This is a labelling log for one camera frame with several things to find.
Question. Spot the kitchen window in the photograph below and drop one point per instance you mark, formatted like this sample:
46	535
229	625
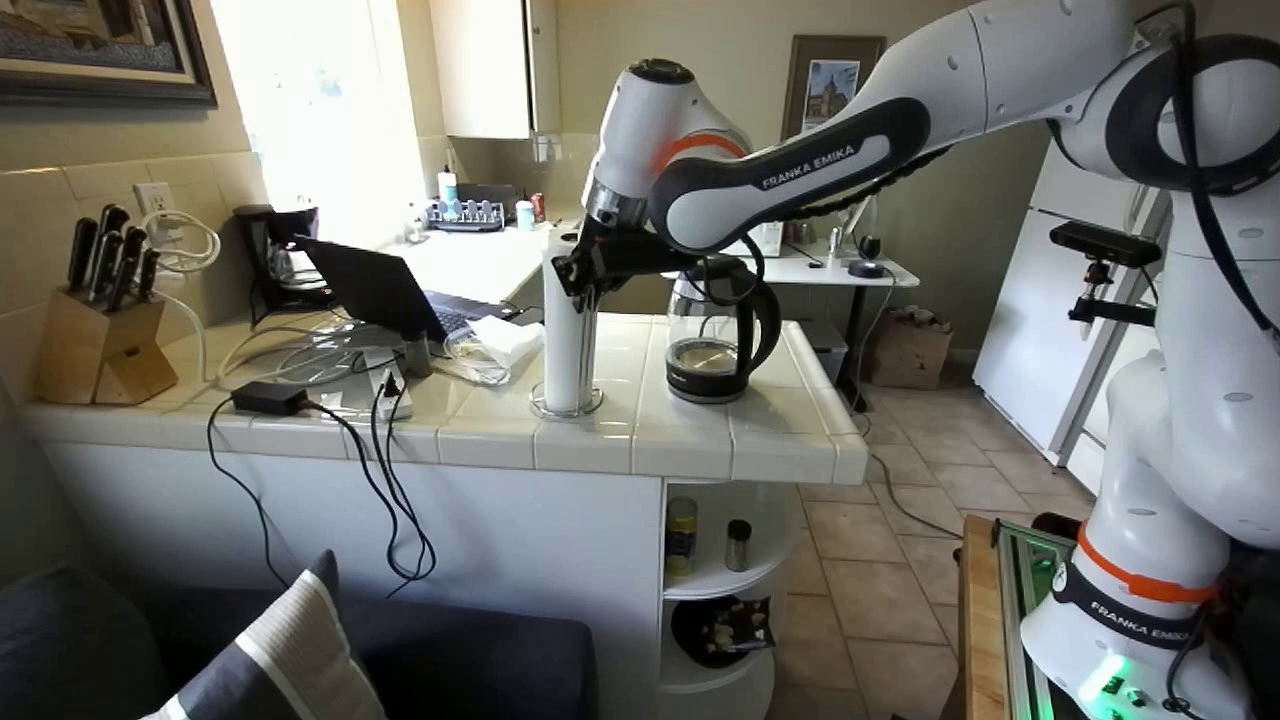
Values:
323	107

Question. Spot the white cylindrical cup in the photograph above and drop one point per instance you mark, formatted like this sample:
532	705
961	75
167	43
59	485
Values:
570	344

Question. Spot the small dark bottle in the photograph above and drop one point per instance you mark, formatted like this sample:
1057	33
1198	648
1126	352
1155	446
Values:
736	544

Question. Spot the blue soap bottle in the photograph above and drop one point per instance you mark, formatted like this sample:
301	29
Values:
450	186

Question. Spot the white wall outlet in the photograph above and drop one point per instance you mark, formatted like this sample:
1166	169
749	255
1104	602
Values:
153	200

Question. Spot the black power adapter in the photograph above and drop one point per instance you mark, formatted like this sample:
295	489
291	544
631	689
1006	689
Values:
270	399

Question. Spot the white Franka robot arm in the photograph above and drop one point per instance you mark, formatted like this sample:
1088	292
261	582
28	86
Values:
1202	440

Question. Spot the wooden knife block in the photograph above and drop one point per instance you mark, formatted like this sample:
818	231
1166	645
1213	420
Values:
94	352

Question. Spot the brown cardboard box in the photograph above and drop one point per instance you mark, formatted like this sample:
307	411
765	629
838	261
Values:
912	352

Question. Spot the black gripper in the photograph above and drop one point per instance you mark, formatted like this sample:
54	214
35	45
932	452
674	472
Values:
624	255

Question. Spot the dark blue sofa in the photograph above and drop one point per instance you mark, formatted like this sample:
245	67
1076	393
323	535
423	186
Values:
467	665

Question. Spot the brown framed leaning picture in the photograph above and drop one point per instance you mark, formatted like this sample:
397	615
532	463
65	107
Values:
828	83

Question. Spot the grey striped pillow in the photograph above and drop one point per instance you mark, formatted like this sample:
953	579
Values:
295	653

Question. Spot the tall yellowish bottle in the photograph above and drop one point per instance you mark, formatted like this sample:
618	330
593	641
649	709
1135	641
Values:
681	540

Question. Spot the white desk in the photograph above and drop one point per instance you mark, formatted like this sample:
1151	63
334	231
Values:
812	275

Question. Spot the dark framed wall picture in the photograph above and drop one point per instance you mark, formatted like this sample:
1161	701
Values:
94	45

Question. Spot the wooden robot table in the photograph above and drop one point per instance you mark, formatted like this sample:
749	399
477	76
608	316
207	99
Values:
983	625

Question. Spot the black items on shelf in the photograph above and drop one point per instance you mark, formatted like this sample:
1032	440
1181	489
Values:
727	629

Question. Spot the black open laptop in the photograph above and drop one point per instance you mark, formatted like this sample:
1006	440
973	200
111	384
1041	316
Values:
375	285

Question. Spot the green board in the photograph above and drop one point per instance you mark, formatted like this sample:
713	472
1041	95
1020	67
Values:
1031	587

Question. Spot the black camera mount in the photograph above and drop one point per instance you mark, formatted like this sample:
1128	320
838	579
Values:
1100	247

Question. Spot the round white shelf unit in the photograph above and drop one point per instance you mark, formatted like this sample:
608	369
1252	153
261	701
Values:
706	582

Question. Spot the black dish rack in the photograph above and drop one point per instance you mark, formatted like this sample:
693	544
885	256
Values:
467	218

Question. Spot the black glass electric kettle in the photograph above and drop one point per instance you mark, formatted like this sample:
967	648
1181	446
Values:
706	380

